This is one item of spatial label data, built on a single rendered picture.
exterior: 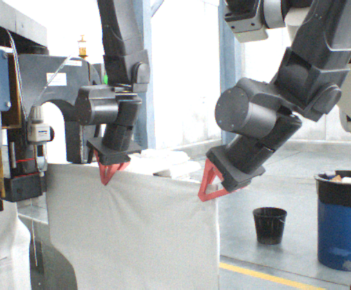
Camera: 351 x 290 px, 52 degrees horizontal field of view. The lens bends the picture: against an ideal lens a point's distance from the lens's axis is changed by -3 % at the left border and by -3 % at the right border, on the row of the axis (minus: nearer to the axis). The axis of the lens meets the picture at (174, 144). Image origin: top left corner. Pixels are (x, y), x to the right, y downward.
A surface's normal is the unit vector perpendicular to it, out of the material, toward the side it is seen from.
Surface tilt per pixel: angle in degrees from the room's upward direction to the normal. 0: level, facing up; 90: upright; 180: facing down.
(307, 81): 94
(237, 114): 76
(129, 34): 88
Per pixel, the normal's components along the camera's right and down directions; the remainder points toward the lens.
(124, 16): 0.68, 0.19
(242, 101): -0.76, -0.15
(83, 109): -0.68, 0.10
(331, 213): -0.81, 0.14
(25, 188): 0.79, 0.04
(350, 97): -0.44, 0.72
